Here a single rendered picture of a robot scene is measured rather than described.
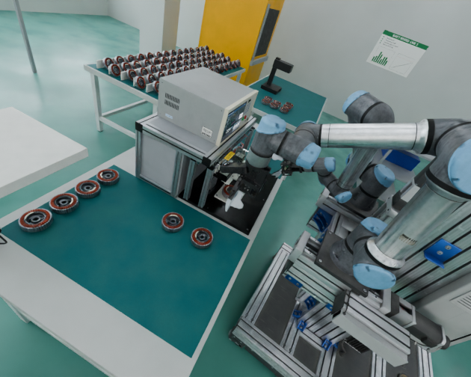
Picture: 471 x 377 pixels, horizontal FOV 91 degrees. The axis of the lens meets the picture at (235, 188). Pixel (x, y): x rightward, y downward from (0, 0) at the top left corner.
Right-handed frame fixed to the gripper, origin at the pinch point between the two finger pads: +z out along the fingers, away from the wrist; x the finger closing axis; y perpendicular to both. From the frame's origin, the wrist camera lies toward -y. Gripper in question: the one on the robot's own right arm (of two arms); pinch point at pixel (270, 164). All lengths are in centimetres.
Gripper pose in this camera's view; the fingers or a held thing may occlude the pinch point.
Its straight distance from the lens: 137.5
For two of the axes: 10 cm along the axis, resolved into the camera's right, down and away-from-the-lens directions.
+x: 2.5, 8.2, 5.2
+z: -8.8, -0.2, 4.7
